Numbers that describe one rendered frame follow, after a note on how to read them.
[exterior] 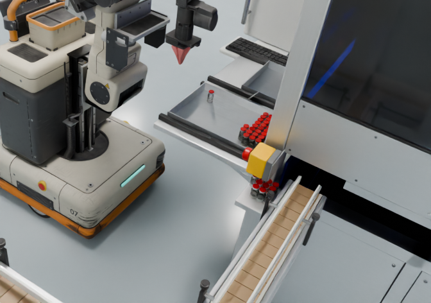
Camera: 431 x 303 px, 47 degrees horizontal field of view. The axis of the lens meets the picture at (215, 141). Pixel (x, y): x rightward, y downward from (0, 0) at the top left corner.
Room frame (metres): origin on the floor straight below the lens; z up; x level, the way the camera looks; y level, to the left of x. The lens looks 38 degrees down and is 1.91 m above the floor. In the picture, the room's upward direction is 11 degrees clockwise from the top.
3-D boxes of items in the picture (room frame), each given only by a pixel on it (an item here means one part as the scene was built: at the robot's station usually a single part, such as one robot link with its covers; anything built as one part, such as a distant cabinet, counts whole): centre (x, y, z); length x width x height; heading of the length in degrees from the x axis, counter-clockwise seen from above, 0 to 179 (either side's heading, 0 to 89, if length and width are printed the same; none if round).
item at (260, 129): (1.40, -0.15, 0.90); 0.18 x 0.02 x 0.05; 158
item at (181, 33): (1.45, 0.17, 1.19); 0.10 x 0.07 x 0.07; 68
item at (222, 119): (1.45, -0.02, 0.90); 0.34 x 0.26 x 0.04; 68
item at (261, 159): (1.13, -0.15, 0.99); 0.08 x 0.07 x 0.07; 68
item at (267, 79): (1.72, -0.26, 0.90); 0.34 x 0.26 x 0.04; 68
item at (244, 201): (1.10, -0.18, 0.87); 0.14 x 0.13 x 0.02; 68
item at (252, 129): (1.41, -0.13, 0.90); 0.18 x 0.02 x 0.05; 158
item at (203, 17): (1.44, 0.13, 1.29); 0.11 x 0.09 x 0.12; 71
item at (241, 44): (2.12, -0.17, 0.82); 0.40 x 0.14 x 0.02; 66
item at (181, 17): (1.45, 0.16, 1.25); 0.07 x 0.06 x 0.07; 71
